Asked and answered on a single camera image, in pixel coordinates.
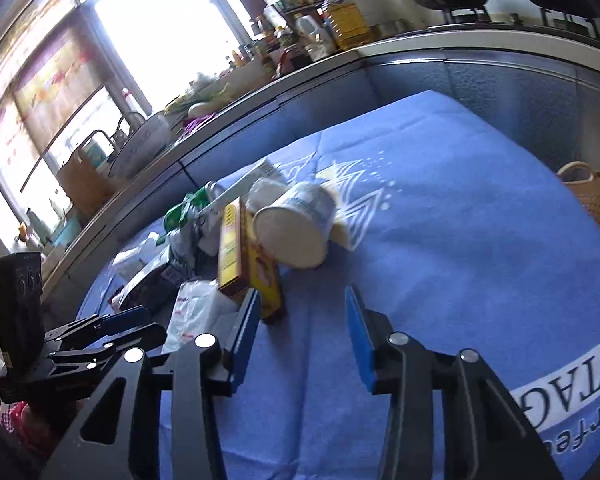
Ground white plastic bag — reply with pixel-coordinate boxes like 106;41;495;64
162;280;241;356

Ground yellow cardboard box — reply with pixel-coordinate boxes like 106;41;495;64
216;197;286;323

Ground white cooking pot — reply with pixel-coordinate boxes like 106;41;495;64
107;110;173;181

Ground window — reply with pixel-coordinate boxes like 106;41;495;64
0;0;291;241

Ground yellow cooking oil bottle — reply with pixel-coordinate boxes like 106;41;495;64
322;0;376;51

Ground brown paper bag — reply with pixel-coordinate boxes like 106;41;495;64
55;130;126;221

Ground green onions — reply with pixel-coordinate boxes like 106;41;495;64
165;82;231;116

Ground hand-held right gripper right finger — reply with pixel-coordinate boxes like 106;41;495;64
344;285;566;480

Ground seasoning rack with bottles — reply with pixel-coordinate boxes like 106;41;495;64
250;0;346;68

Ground paper instant noodle bowl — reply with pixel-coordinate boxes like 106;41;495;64
252;181;353;270

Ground beige wicker basket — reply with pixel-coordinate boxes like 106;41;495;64
556;161;600;266

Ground purple cloth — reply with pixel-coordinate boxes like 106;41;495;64
180;112;216;138

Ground black gas stove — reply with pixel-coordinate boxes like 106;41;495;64
380;5;600;43

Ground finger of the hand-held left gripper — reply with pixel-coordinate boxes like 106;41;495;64
44;305;152;348
47;322;168;376

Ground white paper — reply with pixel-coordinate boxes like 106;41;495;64
111;232;173;281

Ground white plastic jug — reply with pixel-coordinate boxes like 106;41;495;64
292;12;336;61

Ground clear plastic bag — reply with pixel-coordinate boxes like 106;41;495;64
167;230;221;281

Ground person's left forearm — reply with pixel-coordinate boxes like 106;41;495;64
0;400;76;461

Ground blue printed tablecloth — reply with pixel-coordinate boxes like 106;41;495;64
75;89;600;480

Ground dark snack packet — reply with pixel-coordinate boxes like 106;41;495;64
112;260;181;311

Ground green packet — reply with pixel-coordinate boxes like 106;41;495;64
162;182;216;233

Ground long white carton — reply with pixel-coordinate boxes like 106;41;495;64
195;157;276;226

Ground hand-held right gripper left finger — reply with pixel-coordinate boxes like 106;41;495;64
40;289;262;480

